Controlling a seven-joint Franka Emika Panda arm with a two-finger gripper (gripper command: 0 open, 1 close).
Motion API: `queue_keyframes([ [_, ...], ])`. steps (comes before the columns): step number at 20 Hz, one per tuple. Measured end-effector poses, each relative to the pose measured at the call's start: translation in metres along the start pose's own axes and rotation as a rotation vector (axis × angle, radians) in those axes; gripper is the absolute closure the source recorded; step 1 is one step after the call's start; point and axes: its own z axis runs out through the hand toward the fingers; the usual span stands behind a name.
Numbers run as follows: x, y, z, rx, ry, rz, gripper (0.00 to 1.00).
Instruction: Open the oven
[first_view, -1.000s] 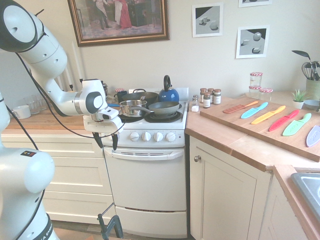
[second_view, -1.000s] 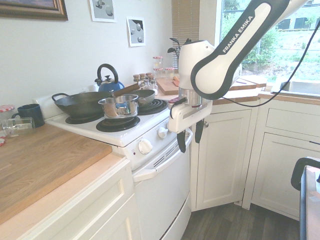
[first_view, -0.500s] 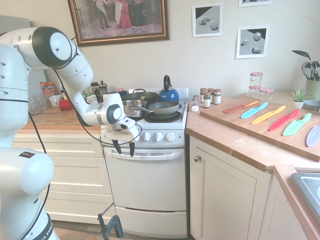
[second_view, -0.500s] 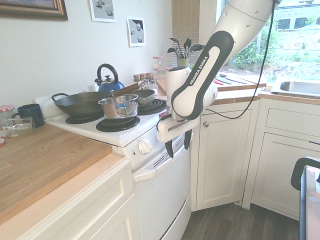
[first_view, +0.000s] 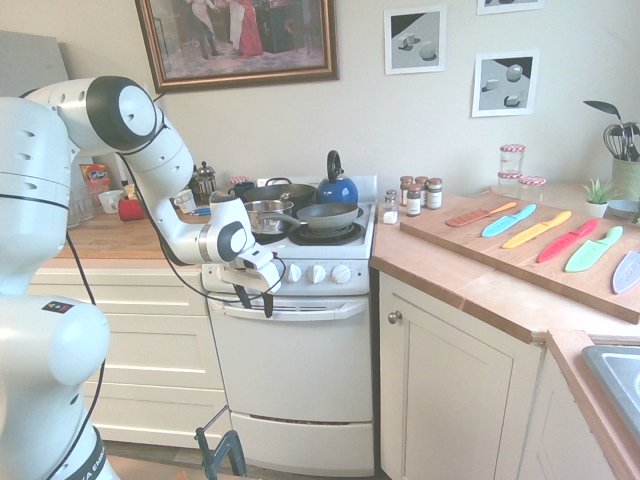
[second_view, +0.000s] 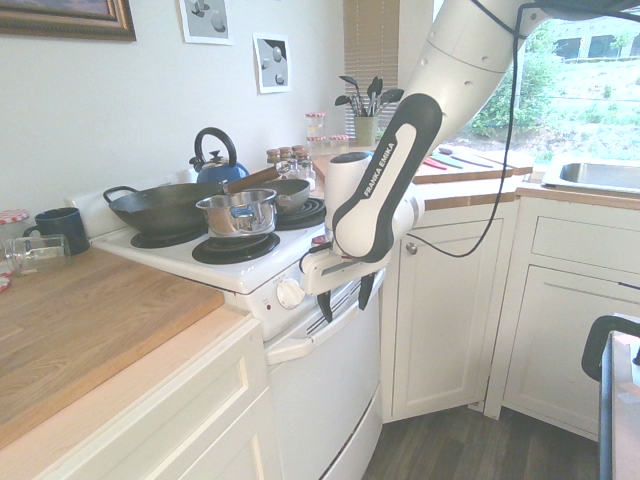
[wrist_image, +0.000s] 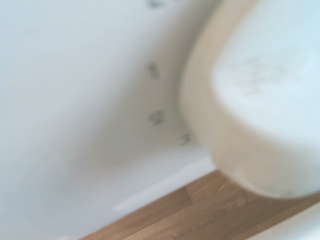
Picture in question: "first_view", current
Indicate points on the cream sink cabinet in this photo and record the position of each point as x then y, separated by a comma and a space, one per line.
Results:
565, 425

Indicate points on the green utensil holder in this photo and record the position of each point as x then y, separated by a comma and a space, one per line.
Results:
627, 180

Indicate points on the white kitchen stove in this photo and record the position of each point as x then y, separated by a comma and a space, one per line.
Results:
362, 260

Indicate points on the metal whisk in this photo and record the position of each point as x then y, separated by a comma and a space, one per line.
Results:
614, 142

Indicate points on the glass jar checkered lid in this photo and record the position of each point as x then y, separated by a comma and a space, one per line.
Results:
532, 189
509, 186
513, 159

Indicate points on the lavender sheathed knife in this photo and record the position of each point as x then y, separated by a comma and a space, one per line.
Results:
627, 275

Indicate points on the cream cabinet with knob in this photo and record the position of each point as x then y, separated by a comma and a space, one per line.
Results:
450, 390

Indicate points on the white stove knob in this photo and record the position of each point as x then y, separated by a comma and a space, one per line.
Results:
295, 272
316, 274
341, 274

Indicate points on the cream drawer cabinet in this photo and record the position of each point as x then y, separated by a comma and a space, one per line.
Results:
160, 340

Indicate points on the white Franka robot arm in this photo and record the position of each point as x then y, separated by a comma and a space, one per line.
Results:
40, 200

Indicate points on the navy blue mug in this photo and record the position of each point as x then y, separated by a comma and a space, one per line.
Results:
245, 190

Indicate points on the dark wok pan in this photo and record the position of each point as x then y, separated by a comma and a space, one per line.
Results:
300, 192

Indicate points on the orange sheathed knife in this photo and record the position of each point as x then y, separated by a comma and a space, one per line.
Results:
470, 218

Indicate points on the white oven door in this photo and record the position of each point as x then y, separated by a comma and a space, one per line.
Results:
300, 360

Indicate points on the stainless steel sink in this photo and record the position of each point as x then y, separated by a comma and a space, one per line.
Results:
617, 375

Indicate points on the yellow sheathed knife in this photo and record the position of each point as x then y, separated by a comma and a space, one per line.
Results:
535, 231

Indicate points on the blue kettle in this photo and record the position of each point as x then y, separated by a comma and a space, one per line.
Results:
337, 192

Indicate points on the large wooden cutting board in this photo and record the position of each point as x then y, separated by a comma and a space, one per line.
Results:
500, 260

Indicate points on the grey refrigerator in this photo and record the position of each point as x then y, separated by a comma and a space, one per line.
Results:
30, 65

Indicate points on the yellow mug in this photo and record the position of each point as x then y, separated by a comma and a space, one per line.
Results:
130, 191

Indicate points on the brown spice jar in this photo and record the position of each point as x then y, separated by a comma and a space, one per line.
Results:
434, 194
413, 201
406, 187
422, 182

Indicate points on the black coil burner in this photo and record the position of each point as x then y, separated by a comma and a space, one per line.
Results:
345, 234

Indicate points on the orange carton box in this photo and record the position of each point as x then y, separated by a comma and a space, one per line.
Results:
95, 175

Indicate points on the metal cabinet knob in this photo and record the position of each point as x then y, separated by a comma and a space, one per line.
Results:
395, 317

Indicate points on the blue sheathed knife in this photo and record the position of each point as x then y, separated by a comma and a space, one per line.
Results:
505, 224

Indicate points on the gold framed painting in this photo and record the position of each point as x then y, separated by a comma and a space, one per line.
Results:
240, 40

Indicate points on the red mug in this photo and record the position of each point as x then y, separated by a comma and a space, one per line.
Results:
131, 210

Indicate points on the grey frying pan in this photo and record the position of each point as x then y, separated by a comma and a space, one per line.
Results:
330, 215

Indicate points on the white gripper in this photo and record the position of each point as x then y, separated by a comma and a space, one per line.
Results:
260, 272

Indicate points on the white oven storage drawer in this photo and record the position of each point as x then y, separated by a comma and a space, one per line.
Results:
300, 445

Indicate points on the grey shapes paper print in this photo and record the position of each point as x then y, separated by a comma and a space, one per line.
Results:
510, 6
506, 82
415, 40

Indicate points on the stainless steel pot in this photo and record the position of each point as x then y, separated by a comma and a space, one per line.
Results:
267, 210

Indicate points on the green sheathed knife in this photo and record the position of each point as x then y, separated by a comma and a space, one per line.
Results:
590, 254

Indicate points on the glass salt shaker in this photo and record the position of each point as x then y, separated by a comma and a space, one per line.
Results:
390, 210

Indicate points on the jar with checkered lid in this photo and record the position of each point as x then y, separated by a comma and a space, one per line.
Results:
240, 180

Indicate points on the white printed cup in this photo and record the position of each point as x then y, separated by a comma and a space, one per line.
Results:
185, 200

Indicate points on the red sheathed knife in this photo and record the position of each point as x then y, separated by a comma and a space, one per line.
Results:
562, 245

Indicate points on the clear glass pitcher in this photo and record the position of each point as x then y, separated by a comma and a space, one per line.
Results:
82, 205

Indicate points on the light blue bowl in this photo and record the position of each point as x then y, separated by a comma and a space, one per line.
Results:
625, 209

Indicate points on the small plant white pot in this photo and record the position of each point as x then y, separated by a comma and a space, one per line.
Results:
597, 202

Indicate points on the french press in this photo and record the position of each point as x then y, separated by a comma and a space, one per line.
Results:
204, 185

